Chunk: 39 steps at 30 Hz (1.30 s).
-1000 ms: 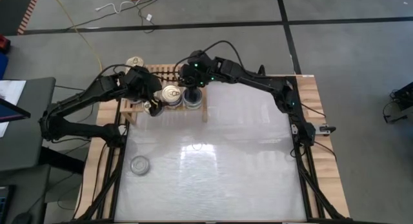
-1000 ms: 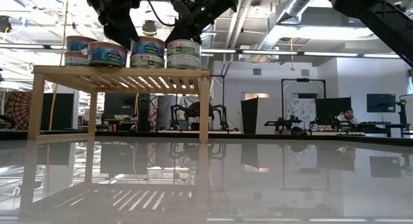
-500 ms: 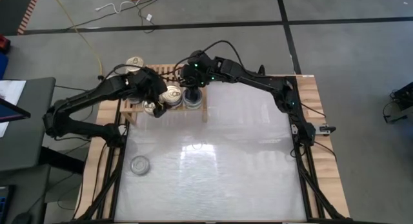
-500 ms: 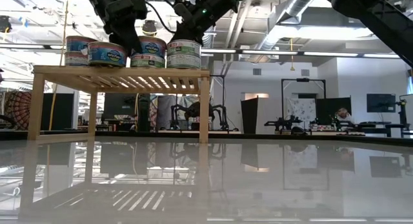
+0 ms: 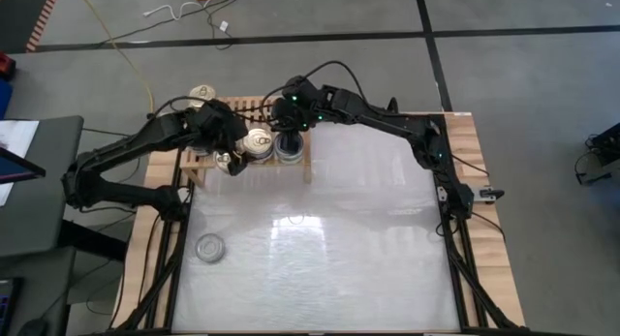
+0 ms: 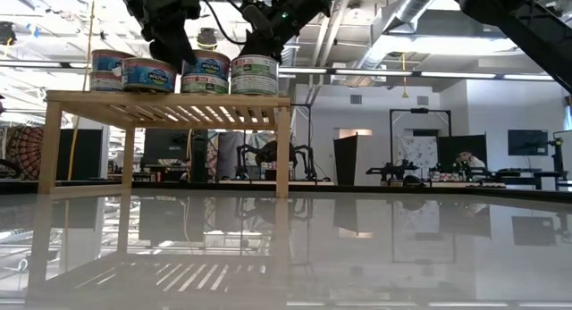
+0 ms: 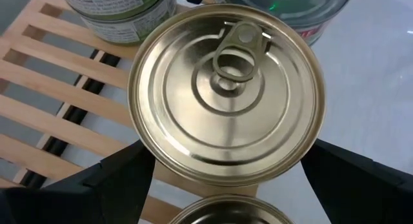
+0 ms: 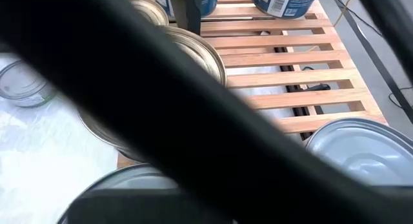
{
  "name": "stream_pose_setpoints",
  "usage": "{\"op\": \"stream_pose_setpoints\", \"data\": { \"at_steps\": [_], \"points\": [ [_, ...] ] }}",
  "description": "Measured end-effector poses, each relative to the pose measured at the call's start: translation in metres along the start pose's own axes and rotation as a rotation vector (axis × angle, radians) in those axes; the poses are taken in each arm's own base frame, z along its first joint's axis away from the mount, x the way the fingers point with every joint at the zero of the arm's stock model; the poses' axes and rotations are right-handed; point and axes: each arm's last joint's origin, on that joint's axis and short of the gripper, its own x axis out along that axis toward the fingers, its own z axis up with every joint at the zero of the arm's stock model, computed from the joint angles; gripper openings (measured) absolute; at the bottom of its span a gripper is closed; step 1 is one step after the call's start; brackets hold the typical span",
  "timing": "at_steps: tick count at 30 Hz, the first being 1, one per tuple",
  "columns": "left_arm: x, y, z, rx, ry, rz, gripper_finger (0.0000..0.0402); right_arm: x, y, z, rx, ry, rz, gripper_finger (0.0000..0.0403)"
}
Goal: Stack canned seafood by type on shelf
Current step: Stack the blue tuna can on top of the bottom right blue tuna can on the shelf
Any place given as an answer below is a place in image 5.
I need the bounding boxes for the blue object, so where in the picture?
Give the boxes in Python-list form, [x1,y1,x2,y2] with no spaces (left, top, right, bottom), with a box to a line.
[0,79,14,120]

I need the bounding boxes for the wooden slatted shelf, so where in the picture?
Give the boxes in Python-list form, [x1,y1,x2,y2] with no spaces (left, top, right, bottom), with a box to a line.
[178,93,313,188]

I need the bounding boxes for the dark mat orange striped edge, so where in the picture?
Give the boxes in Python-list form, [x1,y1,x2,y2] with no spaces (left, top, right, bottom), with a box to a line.
[0,0,63,54]

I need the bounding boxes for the yellow hanging cable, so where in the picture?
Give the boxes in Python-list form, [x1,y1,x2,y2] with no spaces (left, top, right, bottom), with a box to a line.
[75,0,157,134]

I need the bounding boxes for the black floor cable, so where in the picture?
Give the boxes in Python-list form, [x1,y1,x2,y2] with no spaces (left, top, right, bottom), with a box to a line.
[96,0,243,51]

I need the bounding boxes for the grey black connector block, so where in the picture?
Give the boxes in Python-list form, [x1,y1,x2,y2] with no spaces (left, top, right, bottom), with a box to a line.
[467,184,506,203]

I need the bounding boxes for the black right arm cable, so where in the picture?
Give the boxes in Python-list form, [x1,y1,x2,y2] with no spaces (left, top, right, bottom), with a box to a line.
[259,59,370,125]

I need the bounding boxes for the black monitor blue screen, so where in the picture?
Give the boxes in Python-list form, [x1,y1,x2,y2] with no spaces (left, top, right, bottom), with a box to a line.
[0,146,47,185]

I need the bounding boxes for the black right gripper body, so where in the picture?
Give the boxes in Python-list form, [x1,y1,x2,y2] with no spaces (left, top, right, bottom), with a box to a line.
[269,76,331,134]

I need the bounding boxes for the white paper sheet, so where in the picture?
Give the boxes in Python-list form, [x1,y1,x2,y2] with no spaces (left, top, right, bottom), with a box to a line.
[0,120,40,206]

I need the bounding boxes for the black floor tape line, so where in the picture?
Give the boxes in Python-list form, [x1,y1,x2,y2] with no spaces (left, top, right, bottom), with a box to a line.
[33,24,620,54]
[411,0,454,112]

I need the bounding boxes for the red object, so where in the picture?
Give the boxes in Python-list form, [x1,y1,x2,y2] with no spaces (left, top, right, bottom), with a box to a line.
[0,53,16,81]

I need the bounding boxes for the dark laptop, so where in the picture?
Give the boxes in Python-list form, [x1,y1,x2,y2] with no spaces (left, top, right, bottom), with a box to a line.
[0,277,23,336]

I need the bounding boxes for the grey desk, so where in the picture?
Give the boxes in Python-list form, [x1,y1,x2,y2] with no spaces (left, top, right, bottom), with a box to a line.
[0,115,84,258]

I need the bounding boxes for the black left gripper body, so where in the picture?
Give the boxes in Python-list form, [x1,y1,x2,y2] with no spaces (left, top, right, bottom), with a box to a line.
[192,98,251,157]

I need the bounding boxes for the black device with cables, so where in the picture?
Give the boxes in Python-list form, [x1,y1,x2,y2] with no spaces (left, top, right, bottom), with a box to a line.
[574,121,620,186]

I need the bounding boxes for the white floor cable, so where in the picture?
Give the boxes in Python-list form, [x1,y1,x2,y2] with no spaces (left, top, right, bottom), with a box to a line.
[142,1,202,21]

